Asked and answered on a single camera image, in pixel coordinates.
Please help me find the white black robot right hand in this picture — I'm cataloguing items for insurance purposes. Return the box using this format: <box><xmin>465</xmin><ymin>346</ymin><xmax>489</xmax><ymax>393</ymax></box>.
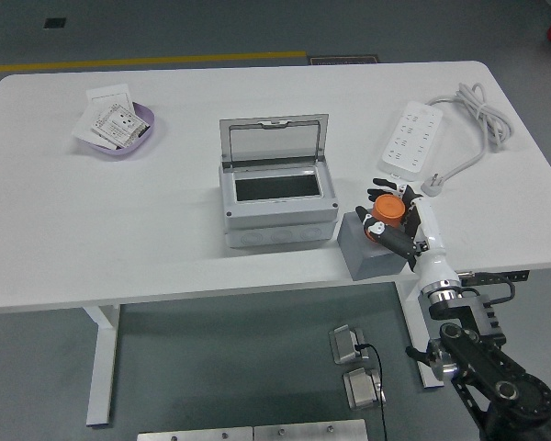
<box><xmin>355</xmin><ymin>177</ymin><xmax>463</xmax><ymax>294</ymax></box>

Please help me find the orange cylinder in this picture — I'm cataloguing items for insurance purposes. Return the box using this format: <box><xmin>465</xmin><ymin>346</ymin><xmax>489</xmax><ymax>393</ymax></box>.
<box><xmin>365</xmin><ymin>193</ymin><xmax>406</xmax><ymax>243</ymax></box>

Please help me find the grey cube block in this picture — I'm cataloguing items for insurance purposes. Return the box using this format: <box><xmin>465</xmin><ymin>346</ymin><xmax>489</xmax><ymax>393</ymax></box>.
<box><xmin>336</xmin><ymin>210</ymin><xmax>419</xmax><ymax>281</ymax></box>

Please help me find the grey plastic junction box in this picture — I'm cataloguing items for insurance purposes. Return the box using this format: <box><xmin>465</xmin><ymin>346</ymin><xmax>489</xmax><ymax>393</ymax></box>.
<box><xmin>218</xmin><ymin>158</ymin><xmax>341</xmax><ymax>250</ymax></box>

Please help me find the white table leg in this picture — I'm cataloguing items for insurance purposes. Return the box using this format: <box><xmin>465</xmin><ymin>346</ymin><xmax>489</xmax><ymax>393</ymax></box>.
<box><xmin>394</xmin><ymin>279</ymin><xmax>444</xmax><ymax>390</ymax></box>
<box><xmin>83</xmin><ymin>303</ymin><xmax>121</xmax><ymax>426</ymax></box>

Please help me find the white power strip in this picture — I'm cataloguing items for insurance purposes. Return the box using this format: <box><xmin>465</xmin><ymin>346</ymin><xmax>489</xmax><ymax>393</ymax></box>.
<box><xmin>380</xmin><ymin>100</ymin><xmax>444</xmax><ymax>180</ymax></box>

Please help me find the silver foot pedal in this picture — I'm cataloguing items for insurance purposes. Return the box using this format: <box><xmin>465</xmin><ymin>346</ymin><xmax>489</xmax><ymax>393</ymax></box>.
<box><xmin>329</xmin><ymin>324</ymin><xmax>371</xmax><ymax>366</ymax></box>
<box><xmin>343</xmin><ymin>367</ymin><xmax>387</xmax><ymax>412</ymax></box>

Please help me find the dark floor sign plate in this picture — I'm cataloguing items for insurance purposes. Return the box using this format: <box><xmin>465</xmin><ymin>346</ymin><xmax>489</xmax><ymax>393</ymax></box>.
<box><xmin>308</xmin><ymin>53</ymin><xmax>380</xmax><ymax>65</ymax></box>

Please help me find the grey metal plate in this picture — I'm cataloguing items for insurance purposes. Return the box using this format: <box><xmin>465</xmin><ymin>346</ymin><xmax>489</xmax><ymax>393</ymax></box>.
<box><xmin>136</xmin><ymin>425</ymin><xmax>253</xmax><ymax>441</ymax></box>
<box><xmin>253</xmin><ymin>418</ymin><xmax>368</xmax><ymax>441</ymax></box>

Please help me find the purple plastic tray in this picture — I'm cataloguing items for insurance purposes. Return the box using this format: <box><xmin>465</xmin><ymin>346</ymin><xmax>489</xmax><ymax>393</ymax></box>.
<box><xmin>75</xmin><ymin>101</ymin><xmax>158</xmax><ymax>161</ymax></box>

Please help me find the yellow floor tape line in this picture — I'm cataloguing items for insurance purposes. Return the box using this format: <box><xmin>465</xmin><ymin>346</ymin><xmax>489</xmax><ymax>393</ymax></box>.
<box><xmin>0</xmin><ymin>50</ymin><xmax>308</xmax><ymax>74</ymax></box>

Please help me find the white printed leaflet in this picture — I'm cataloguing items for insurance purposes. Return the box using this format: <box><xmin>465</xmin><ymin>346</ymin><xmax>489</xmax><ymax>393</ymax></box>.
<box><xmin>85</xmin><ymin>84</ymin><xmax>133</xmax><ymax>114</ymax></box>

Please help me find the white paper packet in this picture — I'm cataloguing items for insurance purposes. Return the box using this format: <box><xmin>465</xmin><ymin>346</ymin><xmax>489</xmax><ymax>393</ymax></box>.
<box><xmin>72</xmin><ymin>104</ymin><xmax>103</xmax><ymax>144</ymax></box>

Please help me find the white power cord with plug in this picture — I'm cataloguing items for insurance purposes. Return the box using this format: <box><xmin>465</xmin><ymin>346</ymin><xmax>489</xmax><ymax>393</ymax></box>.
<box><xmin>421</xmin><ymin>82</ymin><xmax>515</xmax><ymax>198</ymax></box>

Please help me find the thin black pedal cable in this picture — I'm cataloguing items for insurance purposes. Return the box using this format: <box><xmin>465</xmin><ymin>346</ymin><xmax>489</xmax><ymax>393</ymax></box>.
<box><xmin>355</xmin><ymin>343</ymin><xmax>389</xmax><ymax>441</ymax></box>

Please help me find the white wall socket plate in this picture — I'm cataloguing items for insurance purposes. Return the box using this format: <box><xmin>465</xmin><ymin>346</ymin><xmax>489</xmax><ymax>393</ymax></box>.
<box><xmin>91</xmin><ymin>103</ymin><xmax>151</xmax><ymax>149</ymax></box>

